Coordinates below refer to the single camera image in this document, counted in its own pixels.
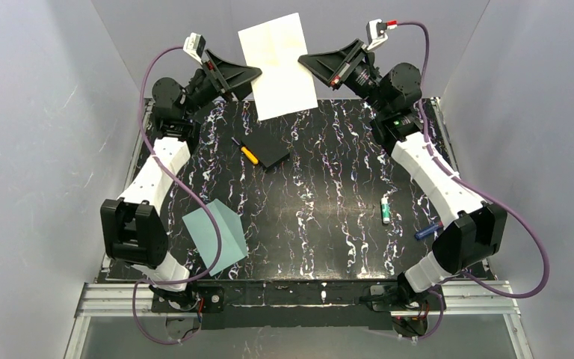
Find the green white glue stick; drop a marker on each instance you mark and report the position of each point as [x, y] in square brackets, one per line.
[385, 210]

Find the white letter paper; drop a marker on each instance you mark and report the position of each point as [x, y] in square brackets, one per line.
[285, 86]

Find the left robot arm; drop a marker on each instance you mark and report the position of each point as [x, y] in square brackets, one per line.
[131, 226]

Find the blue pen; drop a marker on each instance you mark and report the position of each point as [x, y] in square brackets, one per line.
[431, 229]

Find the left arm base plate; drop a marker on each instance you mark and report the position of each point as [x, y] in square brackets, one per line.
[198, 299]

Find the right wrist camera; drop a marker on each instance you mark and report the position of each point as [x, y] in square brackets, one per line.
[377, 32]

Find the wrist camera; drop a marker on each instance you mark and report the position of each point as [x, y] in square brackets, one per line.
[377, 32]
[194, 46]

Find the yellow handled utility knife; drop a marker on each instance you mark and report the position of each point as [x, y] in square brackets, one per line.
[246, 152]

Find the light green envelope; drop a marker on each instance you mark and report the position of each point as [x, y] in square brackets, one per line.
[202, 232]

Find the black box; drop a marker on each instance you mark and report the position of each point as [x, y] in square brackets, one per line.
[266, 147]

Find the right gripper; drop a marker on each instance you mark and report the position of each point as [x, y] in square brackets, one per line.
[347, 63]

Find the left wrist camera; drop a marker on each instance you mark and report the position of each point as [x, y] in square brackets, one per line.
[194, 46]

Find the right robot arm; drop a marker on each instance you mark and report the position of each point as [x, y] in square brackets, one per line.
[472, 227]

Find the aluminium frame rail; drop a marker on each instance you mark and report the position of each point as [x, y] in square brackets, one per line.
[298, 303]

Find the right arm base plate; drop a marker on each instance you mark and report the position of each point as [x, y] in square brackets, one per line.
[387, 297]

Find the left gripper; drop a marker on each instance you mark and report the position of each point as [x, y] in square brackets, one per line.
[216, 75]

